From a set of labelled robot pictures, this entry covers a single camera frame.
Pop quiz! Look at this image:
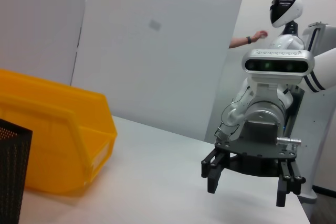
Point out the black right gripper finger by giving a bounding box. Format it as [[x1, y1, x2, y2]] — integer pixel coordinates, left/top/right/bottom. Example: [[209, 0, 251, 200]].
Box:
[[275, 158, 307, 208], [201, 147, 232, 194]]

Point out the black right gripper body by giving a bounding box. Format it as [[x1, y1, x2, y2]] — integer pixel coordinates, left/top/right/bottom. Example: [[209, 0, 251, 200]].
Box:
[[214, 119, 298, 178]]

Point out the person's bare forearm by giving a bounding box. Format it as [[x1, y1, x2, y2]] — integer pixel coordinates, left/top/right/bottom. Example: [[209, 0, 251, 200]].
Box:
[[228, 36, 249, 49]]

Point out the black mesh pen holder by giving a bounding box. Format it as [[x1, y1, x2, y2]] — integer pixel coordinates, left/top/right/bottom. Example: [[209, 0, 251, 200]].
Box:
[[0, 118, 34, 224]]

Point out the person's bare hand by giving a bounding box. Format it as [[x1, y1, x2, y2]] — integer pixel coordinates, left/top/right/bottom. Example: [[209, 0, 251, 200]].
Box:
[[251, 30, 268, 43]]

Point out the white robot torso column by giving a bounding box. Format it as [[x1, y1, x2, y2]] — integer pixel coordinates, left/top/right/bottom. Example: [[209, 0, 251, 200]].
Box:
[[285, 21, 336, 205]]

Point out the white humanoid robot black visor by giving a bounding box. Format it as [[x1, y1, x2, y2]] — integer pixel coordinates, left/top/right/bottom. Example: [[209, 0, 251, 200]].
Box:
[[219, 0, 306, 141]]

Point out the yellow plastic bin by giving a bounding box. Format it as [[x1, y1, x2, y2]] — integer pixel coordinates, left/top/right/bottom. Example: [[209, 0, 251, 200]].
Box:
[[0, 68, 118, 196]]

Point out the thin black cable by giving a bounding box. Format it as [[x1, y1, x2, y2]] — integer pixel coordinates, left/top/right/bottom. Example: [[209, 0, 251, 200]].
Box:
[[214, 86, 253, 142]]

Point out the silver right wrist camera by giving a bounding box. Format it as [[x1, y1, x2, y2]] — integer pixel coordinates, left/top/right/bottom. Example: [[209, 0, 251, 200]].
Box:
[[241, 48, 316, 102]]

